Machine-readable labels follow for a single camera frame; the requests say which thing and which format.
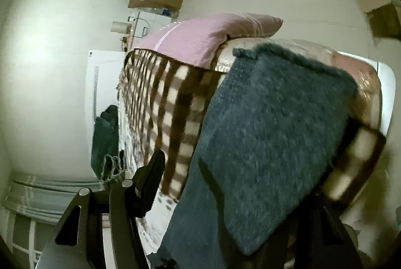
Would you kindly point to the dark blue denim jeans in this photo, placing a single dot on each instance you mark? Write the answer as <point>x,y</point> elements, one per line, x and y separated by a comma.
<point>268,136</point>

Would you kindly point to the blue-grey striped curtain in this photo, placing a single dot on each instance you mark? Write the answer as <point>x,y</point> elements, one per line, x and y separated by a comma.
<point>43,198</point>

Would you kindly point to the dark green fleece blanket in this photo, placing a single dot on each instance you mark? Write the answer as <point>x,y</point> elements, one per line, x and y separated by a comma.
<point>107,159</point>

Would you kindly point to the white bed headboard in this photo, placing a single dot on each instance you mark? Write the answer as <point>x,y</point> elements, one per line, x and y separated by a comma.
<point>102,78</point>

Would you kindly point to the white window frame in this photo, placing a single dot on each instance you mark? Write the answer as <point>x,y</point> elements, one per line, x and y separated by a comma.
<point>26,239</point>

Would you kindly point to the pink pillow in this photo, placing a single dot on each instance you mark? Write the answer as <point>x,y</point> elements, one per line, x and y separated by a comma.
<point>195,41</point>

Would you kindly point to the white cylindrical lamp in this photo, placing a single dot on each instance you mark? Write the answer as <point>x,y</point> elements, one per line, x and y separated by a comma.
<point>121,27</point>

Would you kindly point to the brown checkered blanket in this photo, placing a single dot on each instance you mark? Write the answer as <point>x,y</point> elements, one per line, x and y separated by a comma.
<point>162,102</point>

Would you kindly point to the white bedside table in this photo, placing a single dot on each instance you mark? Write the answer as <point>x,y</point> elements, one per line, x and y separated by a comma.
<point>142,24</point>

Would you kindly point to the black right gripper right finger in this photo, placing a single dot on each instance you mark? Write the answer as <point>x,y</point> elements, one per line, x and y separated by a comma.
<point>320,239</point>

